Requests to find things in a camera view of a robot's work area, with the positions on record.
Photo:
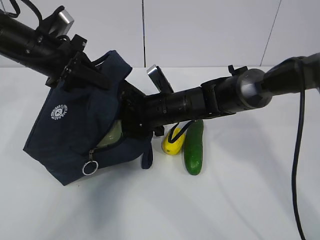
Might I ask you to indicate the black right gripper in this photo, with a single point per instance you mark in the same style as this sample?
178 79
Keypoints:
132 113

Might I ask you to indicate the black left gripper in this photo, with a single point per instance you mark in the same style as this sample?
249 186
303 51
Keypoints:
74 67

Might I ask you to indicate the glass container green lid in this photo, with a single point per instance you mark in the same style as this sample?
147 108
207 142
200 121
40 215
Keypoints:
113 136

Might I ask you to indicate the dark blue lunch bag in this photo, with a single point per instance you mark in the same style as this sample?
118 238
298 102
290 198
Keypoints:
71 123

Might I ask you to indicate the yellow toy lemon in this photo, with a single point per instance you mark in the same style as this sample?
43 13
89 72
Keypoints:
172 148

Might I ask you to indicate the green cucumber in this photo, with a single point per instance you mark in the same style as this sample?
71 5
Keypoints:
193 148

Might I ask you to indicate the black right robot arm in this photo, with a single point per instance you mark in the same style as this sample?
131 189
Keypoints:
243 89

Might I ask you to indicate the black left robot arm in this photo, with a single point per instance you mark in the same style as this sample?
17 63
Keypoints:
32 48

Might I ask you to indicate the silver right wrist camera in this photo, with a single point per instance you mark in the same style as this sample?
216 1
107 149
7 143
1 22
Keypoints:
159 80

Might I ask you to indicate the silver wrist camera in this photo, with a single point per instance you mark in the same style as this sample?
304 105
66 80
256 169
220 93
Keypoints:
62 22
159 80

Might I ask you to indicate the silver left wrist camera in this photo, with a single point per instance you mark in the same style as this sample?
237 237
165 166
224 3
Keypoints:
62 22

